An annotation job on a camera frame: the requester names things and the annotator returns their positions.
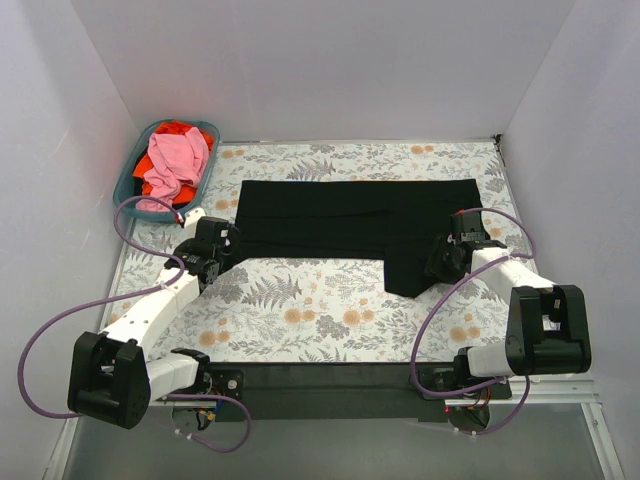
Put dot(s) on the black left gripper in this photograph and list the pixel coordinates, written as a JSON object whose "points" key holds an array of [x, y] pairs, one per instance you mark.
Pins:
{"points": [[227, 240]]}

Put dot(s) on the pink t shirt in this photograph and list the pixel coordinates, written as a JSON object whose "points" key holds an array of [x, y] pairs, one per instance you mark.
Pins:
{"points": [[172, 165]]}

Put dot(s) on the black t shirt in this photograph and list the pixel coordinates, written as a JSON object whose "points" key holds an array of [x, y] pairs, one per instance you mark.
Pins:
{"points": [[396, 222]]}

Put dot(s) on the floral patterned table mat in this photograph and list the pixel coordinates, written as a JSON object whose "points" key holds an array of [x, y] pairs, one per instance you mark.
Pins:
{"points": [[290, 310]]}

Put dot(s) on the aluminium frame rail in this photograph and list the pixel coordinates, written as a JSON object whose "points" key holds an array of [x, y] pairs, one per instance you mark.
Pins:
{"points": [[551, 428]]}

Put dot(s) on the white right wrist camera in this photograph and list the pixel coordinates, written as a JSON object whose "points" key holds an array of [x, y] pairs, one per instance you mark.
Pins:
{"points": [[457, 227]]}

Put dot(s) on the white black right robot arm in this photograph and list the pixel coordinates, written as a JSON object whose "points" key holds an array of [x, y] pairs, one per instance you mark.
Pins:
{"points": [[547, 328]]}

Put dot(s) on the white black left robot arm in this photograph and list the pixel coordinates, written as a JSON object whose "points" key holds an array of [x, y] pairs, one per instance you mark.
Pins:
{"points": [[112, 377]]}

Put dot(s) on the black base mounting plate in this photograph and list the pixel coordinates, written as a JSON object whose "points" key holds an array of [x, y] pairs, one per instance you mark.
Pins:
{"points": [[321, 391]]}

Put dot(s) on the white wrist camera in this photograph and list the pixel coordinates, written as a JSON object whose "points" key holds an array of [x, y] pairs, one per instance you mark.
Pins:
{"points": [[189, 220], [457, 227]]}

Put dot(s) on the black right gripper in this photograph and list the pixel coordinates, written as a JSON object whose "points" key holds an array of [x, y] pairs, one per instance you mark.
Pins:
{"points": [[439, 262]]}

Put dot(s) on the teal plastic laundry basket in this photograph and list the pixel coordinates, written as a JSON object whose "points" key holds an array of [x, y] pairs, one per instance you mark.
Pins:
{"points": [[128, 185]]}

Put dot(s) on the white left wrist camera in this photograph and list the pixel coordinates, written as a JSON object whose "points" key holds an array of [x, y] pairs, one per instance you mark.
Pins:
{"points": [[189, 220]]}

